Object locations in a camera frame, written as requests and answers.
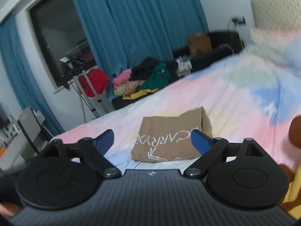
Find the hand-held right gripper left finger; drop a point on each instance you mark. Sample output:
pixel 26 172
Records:
pixel 104 141

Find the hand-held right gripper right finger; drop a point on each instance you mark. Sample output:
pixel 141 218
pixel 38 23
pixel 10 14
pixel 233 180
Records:
pixel 199 141

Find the tan printed t-shirt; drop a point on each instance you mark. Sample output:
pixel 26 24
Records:
pixel 169 131

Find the person's left hand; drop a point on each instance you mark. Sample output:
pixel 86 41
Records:
pixel 8 210

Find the white vanity desk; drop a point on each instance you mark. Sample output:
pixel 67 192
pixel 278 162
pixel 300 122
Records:
pixel 11 150

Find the blue cloth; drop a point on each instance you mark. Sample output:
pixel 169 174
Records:
pixel 111 95

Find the pale yellow-green garment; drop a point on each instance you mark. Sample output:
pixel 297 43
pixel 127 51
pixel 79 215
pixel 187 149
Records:
pixel 119 90

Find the pastel tie-dye bedsheet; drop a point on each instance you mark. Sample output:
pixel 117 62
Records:
pixel 235 94

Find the red garment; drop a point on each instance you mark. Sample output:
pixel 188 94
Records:
pixel 94 81

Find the standing garment steamer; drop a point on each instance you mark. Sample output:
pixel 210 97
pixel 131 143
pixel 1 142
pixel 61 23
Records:
pixel 80 84

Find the khaki garment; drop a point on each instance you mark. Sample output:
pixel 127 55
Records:
pixel 134 86

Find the black and white chair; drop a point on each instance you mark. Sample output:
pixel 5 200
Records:
pixel 29 124

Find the pink garment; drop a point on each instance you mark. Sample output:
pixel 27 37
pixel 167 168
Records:
pixel 122 77

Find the wavy vanity mirror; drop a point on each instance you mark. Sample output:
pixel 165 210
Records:
pixel 4 115

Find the green garment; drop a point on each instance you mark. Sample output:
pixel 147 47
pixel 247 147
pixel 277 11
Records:
pixel 157 77

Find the white patterned garment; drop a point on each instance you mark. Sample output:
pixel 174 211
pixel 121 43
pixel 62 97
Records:
pixel 184 66

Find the black garment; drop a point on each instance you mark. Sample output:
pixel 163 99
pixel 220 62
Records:
pixel 145 67

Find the black sofa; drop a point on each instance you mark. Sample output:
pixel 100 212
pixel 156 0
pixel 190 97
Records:
pixel 221 49

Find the brown cardboard box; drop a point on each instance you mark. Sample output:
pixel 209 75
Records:
pixel 199 44

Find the brown and yellow plush toy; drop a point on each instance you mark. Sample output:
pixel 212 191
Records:
pixel 296 129

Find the narrow blue curtain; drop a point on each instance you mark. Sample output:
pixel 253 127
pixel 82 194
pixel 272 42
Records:
pixel 21 75

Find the dark framed window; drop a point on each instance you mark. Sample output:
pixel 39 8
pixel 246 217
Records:
pixel 58 28

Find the pastel pillow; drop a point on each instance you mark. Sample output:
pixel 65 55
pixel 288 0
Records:
pixel 277 47

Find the wide blue curtain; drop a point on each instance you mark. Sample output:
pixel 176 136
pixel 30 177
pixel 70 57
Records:
pixel 141 16

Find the beige headboard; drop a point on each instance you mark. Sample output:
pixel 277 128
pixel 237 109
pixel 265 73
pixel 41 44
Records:
pixel 275 10

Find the white wall outlet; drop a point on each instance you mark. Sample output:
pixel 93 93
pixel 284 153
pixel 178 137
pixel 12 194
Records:
pixel 39 115

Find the wall socket with charger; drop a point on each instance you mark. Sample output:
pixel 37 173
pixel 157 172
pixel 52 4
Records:
pixel 238 20

